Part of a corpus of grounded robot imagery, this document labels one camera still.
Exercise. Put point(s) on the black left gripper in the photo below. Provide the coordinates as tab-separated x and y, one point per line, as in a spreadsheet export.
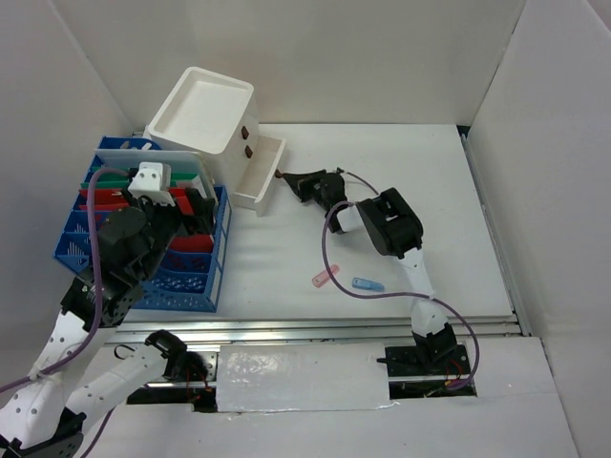
200	222

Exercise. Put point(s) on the red file folder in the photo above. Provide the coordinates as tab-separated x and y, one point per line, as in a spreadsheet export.
191	243

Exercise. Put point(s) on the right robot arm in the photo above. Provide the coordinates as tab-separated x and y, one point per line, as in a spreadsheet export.
396	232

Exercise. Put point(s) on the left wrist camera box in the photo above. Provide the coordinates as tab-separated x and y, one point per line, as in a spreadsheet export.
152	180

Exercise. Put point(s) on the green clip file folder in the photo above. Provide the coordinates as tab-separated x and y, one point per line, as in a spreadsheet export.
117	181

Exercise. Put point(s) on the aluminium mounting rail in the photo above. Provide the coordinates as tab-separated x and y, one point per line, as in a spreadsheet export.
252	332

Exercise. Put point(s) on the white foam drawer box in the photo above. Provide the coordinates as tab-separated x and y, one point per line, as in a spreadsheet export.
217	116

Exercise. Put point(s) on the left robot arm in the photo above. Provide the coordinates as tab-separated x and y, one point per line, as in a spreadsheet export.
50	413

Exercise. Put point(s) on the blue plastic file organizer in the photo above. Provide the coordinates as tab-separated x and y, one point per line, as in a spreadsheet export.
185	281

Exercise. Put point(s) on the white cover panel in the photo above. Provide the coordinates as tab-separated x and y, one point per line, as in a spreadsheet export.
302	377

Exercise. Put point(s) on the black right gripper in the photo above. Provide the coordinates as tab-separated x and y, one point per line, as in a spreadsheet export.
304	182

